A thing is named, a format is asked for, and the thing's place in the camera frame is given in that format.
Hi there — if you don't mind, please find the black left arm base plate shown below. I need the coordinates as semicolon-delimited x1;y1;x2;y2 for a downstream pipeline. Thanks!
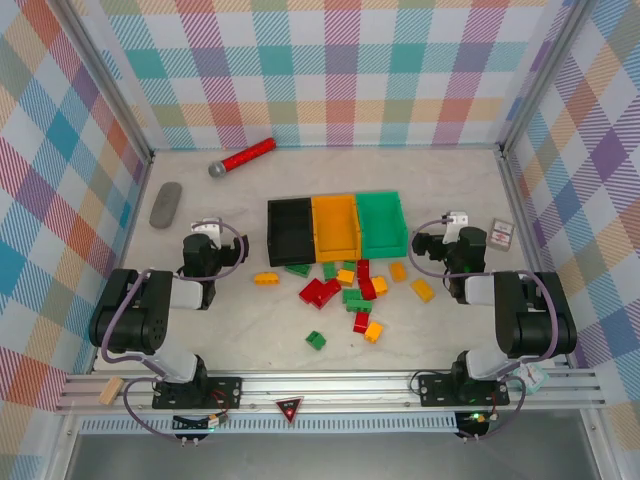
151;375;244;410

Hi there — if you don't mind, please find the green plastic bin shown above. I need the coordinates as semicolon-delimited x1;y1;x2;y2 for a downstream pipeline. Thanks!
355;189;409;260

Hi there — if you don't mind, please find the aluminium side rail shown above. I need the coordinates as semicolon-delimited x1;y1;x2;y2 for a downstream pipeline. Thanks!
89;149;155;374
497;143;574;374

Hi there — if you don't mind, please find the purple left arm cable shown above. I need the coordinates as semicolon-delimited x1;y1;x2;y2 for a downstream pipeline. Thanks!
101;219;250;444

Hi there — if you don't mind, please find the grey oval stone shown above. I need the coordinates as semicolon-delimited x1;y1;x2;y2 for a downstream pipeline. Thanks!
149;181;183;230

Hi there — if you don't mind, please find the red toy microphone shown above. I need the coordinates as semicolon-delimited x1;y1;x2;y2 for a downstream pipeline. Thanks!
208;138;278;179

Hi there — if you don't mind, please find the small wooden block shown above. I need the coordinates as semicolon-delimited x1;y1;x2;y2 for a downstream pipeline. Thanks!
98;377;125;405

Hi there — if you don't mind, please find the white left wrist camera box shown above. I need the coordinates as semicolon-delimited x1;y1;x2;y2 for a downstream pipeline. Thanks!
192;218;222;249

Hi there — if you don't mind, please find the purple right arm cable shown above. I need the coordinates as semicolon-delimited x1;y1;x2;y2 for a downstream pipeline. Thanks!
408;219;559;444

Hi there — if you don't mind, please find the small teal clock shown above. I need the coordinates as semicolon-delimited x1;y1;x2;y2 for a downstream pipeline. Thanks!
514;363;550;399

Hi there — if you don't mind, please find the orange plastic bin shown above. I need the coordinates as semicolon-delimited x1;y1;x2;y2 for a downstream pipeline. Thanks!
310;193;362;264

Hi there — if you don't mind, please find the small card box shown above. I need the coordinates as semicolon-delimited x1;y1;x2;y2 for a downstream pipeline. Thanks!
484;217;516;251

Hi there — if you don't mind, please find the red triangle sign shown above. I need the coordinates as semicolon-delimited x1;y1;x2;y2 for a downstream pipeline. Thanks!
275;395;305;422

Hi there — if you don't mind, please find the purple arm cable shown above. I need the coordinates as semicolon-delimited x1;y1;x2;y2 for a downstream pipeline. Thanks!
101;219;250;444
408;219;559;444

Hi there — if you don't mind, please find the white slotted cable duct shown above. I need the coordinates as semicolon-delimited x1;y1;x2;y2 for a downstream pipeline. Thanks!
79;417;459;435

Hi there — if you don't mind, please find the aluminium corner post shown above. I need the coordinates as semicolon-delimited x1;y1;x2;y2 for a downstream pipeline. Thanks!
498;0;596;156
59;0;155;164

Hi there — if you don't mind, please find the black plastic bin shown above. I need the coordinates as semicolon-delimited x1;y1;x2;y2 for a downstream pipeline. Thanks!
267;197;317;268

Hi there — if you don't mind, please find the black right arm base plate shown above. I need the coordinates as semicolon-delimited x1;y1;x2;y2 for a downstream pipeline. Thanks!
417;373;511;407

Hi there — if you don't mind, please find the aluminium frame rail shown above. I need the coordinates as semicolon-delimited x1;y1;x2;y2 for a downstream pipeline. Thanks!
54;369;609;415

